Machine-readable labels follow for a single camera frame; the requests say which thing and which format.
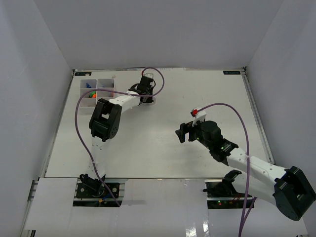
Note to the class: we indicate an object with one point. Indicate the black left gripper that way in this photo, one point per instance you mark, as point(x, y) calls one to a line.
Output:
point(151, 90)

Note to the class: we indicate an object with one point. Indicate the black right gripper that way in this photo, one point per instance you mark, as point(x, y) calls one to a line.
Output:
point(187, 128)

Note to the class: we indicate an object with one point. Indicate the clear tape roll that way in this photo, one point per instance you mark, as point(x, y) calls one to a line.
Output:
point(151, 100)

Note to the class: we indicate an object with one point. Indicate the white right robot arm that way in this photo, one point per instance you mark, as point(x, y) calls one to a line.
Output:
point(286, 188)

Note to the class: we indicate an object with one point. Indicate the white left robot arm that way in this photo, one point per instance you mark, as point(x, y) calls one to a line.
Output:
point(105, 120)

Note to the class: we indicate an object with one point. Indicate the white compartment organizer box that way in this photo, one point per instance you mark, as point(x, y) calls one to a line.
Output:
point(103, 89)

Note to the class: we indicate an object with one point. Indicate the black logo label left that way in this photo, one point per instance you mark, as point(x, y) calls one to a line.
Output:
point(83, 74)

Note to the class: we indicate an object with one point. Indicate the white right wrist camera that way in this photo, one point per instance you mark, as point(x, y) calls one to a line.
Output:
point(198, 114)

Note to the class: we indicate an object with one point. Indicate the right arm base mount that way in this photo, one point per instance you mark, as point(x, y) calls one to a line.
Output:
point(222, 195)

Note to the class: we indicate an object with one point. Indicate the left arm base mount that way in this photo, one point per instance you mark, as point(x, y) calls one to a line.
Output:
point(92, 193)

